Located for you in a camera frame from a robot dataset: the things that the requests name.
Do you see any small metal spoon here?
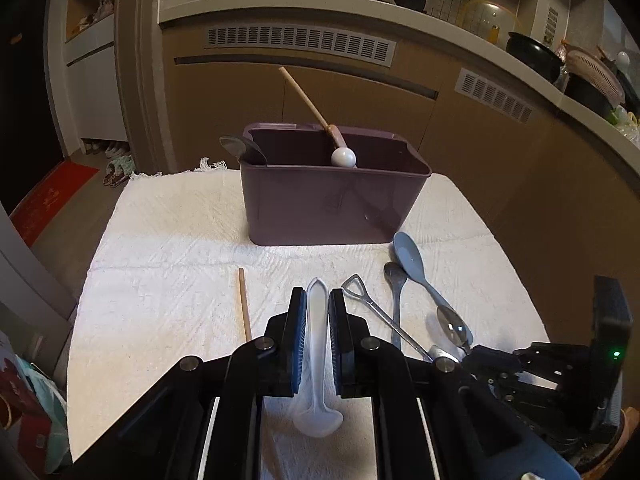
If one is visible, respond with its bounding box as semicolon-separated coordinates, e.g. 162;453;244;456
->
436;306;473;356

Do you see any light wooden handled utensil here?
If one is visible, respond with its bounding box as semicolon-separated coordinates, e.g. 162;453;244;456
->
278;66;330;131

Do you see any metal spoon white ball end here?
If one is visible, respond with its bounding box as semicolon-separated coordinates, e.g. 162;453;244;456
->
331;146;357;168

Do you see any grey vent grille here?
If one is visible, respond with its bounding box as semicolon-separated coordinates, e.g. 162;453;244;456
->
454;67;535;124
204;22;397;67

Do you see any dark long-handled spoon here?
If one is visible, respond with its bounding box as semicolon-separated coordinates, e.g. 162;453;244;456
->
383;261;408;326

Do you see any white textured table cloth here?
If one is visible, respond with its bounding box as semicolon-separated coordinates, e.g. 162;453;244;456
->
67;169;548;458

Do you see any brown wooden handle utensil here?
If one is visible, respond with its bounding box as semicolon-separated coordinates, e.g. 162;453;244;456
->
326;124;346;148

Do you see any black wok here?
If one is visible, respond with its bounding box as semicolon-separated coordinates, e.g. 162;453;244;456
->
506;32;564;84

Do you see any purple plastic utensil caddy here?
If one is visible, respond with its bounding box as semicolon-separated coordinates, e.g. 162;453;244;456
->
240;122;432;246

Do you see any red door mat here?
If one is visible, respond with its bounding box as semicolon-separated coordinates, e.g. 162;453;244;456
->
10;159;98;247

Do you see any wooden kitchen counter cabinet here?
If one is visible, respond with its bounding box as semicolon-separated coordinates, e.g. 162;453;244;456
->
156;0;639;342

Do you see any wooden chopstick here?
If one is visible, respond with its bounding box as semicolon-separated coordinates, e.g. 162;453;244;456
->
238;268;252;341

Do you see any blue-grey plastic spoon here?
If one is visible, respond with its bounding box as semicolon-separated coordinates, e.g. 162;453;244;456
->
392;232;450;308

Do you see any yellow-rimmed glass pot lid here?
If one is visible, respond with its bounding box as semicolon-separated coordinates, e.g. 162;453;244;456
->
456;0;518;49

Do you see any grey vent grille left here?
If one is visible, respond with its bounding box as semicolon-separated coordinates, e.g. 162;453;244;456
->
204;22;397;67

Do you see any white plastic spoon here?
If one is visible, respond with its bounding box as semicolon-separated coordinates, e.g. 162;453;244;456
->
293;278;343;439

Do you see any metal shovel-shaped spoon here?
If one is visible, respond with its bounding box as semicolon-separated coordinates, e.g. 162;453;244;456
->
342;274;433;363

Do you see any grey vent grille right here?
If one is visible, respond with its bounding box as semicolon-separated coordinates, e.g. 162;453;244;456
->
454;67;535;124

